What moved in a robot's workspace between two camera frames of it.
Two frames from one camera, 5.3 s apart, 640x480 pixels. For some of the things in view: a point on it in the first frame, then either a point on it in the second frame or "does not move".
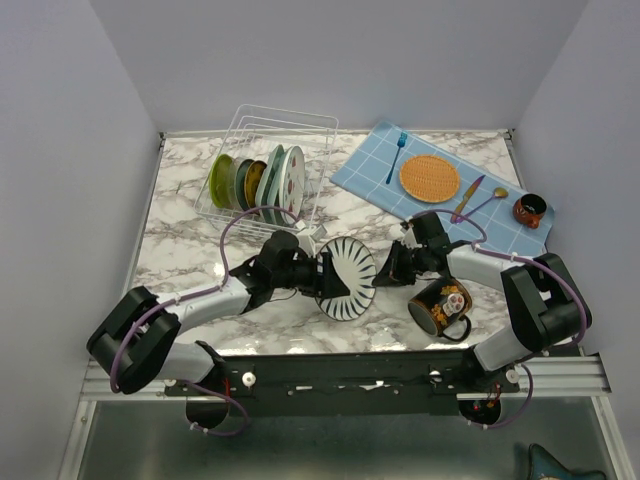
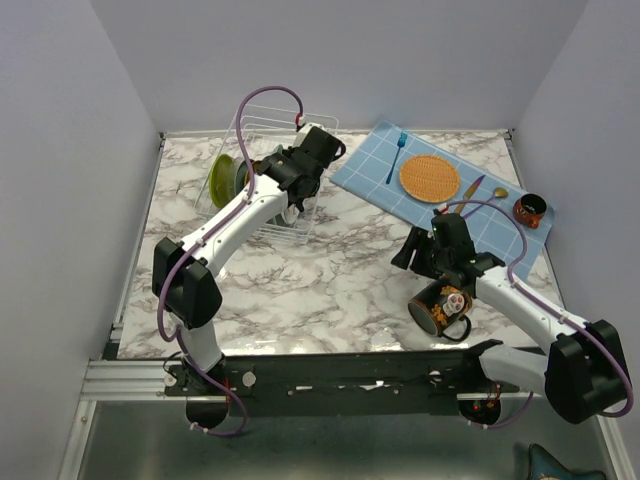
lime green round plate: [222, 181] does not move
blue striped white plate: [356, 267] to [291, 213]
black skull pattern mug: [439, 305] does not move
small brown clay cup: [528, 209] does not move
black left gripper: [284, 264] to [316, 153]
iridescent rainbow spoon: [498, 192] does not move
